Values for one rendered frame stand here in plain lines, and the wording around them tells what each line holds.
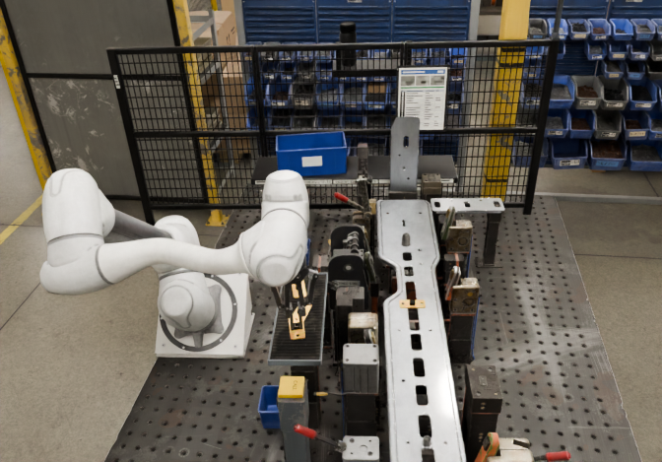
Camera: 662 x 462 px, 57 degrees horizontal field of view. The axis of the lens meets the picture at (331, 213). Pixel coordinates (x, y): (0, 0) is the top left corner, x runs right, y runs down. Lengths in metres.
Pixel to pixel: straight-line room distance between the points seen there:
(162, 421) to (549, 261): 1.70
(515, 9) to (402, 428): 1.75
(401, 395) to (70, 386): 2.07
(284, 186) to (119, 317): 2.51
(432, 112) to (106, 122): 2.32
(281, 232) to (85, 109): 3.21
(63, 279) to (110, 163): 2.88
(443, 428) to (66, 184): 1.14
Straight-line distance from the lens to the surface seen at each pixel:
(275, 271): 1.21
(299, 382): 1.57
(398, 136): 2.50
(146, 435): 2.15
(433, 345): 1.89
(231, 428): 2.10
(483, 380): 1.77
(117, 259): 1.54
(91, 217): 1.63
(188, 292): 2.07
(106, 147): 4.40
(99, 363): 3.50
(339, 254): 1.92
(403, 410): 1.72
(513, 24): 2.74
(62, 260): 1.61
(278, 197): 1.34
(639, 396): 3.34
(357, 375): 1.71
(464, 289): 2.05
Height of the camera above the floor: 2.31
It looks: 32 degrees down
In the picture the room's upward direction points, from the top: 2 degrees counter-clockwise
